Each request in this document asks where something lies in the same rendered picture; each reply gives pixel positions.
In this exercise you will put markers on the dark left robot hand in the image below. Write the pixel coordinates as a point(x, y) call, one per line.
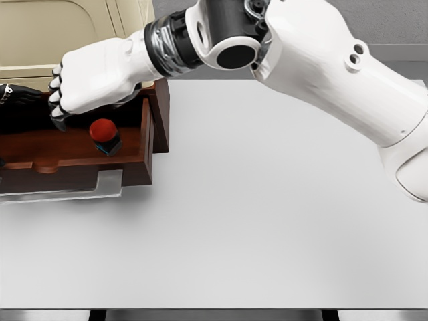
point(16, 95)

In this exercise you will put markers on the red button switch black base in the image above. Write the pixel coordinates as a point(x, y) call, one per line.
point(103, 131)

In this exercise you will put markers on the beige and brown small cabinet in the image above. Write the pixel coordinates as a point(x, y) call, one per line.
point(67, 26)

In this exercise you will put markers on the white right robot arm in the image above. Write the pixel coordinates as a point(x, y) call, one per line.
point(334, 67)

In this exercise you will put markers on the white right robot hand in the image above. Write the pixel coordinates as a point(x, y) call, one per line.
point(93, 77)

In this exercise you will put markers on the brown wooden cabinet drawer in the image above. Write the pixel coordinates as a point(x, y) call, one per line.
point(67, 152)

